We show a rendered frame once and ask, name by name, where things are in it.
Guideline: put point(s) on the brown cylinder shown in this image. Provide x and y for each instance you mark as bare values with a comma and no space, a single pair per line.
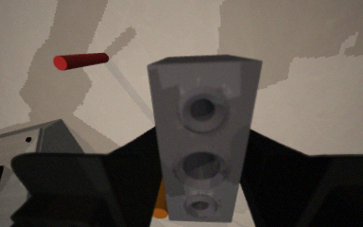
160,209

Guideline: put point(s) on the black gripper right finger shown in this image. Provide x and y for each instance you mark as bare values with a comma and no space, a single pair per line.
285,187

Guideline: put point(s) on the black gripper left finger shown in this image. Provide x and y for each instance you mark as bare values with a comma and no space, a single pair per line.
128,178

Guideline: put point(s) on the red peg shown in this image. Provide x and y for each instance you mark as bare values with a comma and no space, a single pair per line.
79,60

